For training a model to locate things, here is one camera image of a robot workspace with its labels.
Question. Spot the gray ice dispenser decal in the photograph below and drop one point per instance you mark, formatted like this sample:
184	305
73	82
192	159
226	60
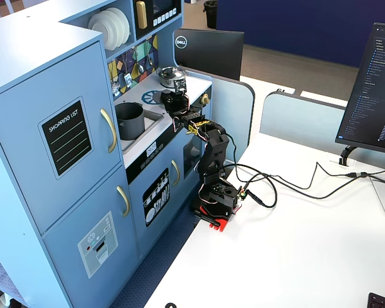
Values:
97	245

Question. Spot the black trash can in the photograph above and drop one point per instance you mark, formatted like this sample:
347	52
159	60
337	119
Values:
210	14

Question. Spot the steel pot lid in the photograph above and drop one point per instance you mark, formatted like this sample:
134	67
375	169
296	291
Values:
168	72

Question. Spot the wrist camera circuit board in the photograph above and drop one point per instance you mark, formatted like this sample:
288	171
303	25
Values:
179	84

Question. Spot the steel spoon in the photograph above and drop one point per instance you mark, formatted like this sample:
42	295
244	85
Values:
150	60

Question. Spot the large blue fridge door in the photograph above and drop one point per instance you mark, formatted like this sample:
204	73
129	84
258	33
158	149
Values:
19	144

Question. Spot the steel pot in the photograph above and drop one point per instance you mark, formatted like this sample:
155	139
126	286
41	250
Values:
165	82

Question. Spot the steel slotted spatula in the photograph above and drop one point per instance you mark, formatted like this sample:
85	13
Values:
127	78

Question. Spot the black keyboard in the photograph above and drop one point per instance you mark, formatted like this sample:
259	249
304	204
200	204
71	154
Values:
383	301

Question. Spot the white plate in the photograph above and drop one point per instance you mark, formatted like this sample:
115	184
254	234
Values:
125	25
116	30
97	29

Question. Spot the black toy microwave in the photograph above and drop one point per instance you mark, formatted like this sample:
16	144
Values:
150	9

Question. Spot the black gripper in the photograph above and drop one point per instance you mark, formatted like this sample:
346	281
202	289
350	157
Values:
169	98

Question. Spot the black shopping list board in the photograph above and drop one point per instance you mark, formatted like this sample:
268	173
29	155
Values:
65	141

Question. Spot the red base mount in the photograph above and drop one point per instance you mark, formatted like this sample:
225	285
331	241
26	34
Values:
223	223

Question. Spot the gray sink basin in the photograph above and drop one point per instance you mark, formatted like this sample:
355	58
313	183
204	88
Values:
154	120

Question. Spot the light blue desk divider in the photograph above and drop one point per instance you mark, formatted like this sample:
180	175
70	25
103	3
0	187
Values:
295	118
234	122

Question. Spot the gold stove knob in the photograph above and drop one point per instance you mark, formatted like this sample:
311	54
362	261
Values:
205	99

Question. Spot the steel ladle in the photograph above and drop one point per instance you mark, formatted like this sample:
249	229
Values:
140	68

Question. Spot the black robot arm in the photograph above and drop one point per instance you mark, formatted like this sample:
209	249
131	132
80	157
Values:
216	144

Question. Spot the gray plastic pot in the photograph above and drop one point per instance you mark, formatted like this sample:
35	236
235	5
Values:
133	126

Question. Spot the lit computer monitor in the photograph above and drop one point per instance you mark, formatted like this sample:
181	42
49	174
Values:
372	96

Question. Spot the blue dishwasher door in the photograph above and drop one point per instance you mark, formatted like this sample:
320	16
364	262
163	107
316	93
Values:
173	199

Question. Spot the blue freezer door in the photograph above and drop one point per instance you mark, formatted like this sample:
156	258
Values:
109	199

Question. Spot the steel skimmer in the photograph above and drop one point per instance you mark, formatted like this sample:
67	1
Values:
116	89

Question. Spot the black Dell monitor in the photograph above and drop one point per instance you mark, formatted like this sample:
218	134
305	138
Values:
211	51

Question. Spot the blue toy kitchen unit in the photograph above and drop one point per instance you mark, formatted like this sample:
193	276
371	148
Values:
35	41

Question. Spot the small black object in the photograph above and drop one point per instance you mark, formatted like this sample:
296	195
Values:
170	304

